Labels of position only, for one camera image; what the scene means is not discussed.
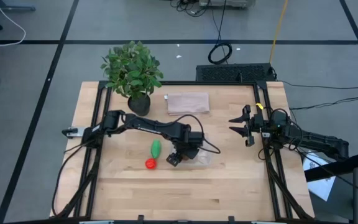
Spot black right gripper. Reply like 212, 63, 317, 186
228, 104, 265, 147

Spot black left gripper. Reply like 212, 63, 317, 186
165, 139, 205, 168

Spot green toy vegetable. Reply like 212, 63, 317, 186
150, 139, 162, 160

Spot red toy tomato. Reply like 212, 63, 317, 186
145, 157, 158, 170

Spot clear plastic tupperware container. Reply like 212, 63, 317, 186
170, 133, 213, 169

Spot black vented computer case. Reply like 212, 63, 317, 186
195, 63, 277, 83

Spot green potted plant black pot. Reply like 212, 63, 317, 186
100, 40, 164, 117

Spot white paper sheet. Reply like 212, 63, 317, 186
303, 152, 336, 202

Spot black beam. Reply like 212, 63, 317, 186
305, 151, 358, 183

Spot grey equipment box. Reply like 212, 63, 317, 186
198, 0, 257, 9

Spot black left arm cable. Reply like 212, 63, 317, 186
166, 114, 222, 155

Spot black aluminium table frame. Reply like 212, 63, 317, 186
52, 80, 315, 224

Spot black cable with coil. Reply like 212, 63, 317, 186
208, 0, 233, 65

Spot thin black cable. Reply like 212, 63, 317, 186
289, 95, 358, 111
278, 80, 358, 91

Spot yellow hanging cable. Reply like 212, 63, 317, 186
268, 0, 289, 65

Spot silver aluminium bracket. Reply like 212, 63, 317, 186
62, 126, 86, 139

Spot black floor cable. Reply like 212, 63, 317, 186
51, 141, 88, 218

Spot tangled black cables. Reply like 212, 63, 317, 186
168, 0, 213, 18

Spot white floor cable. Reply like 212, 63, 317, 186
0, 0, 27, 47

